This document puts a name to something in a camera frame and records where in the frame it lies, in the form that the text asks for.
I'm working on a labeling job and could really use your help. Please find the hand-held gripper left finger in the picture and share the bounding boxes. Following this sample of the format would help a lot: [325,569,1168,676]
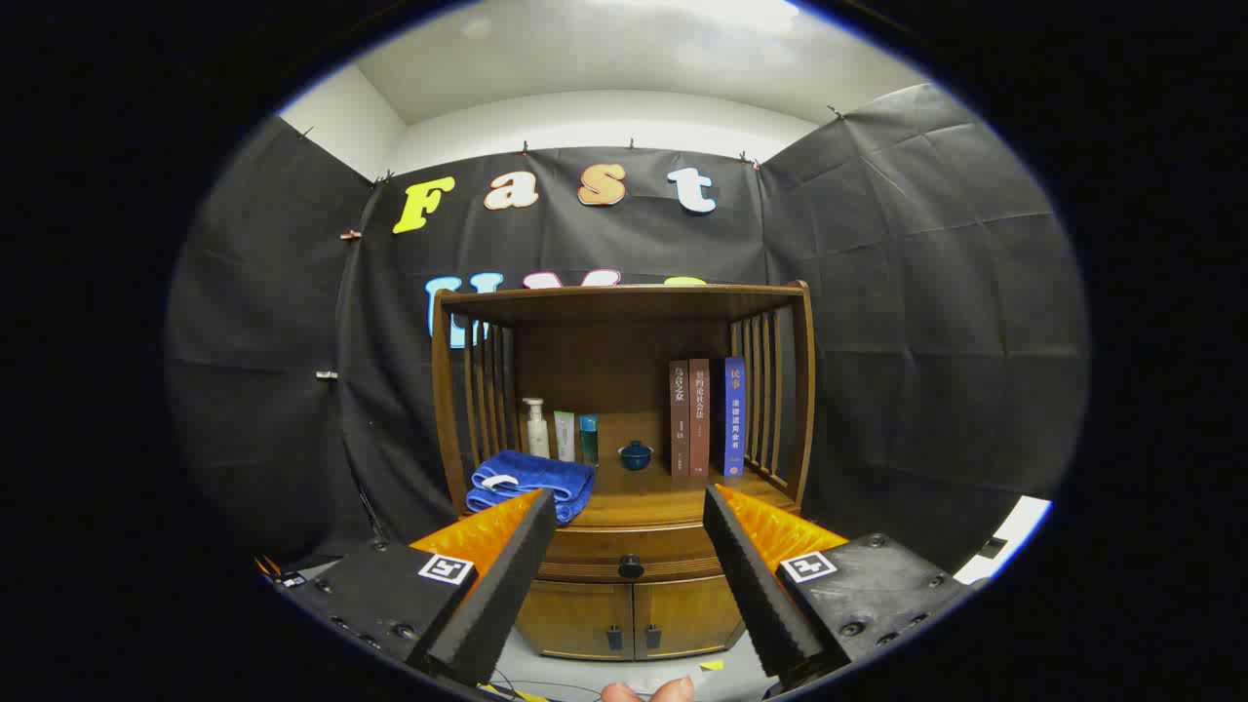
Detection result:
[273,487,557,688]

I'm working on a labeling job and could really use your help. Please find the wooden countertop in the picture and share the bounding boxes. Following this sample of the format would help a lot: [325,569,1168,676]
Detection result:
[463,411,800,532]

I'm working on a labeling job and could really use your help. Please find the wooden cabinet door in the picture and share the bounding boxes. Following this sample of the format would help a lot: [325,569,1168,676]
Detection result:
[515,580,635,661]
[634,575,747,659]

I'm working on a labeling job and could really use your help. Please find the white pump bottle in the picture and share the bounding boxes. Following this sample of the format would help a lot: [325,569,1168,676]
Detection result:
[522,397,551,459]

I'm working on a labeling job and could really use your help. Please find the blue folded towel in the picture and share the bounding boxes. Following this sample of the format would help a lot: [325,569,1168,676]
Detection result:
[465,449,597,525]

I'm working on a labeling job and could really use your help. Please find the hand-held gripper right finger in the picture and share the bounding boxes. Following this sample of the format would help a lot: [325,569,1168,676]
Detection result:
[702,485,991,695]

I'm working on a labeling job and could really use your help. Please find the wooden cabinet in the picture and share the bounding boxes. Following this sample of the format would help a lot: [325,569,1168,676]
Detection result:
[431,281,816,662]

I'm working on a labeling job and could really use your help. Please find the dark brown book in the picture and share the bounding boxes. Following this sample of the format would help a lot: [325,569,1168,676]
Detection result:
[669,361,691,478]

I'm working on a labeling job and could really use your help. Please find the blue book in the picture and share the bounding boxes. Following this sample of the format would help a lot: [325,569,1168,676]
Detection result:
[722,357,747,479]

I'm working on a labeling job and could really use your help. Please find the light brown book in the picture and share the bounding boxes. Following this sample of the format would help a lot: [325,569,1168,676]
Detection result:
[689,358,711,478]

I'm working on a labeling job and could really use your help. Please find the wooden drawer with black knob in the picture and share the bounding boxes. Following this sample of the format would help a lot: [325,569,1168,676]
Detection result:
[536,526,728,584]

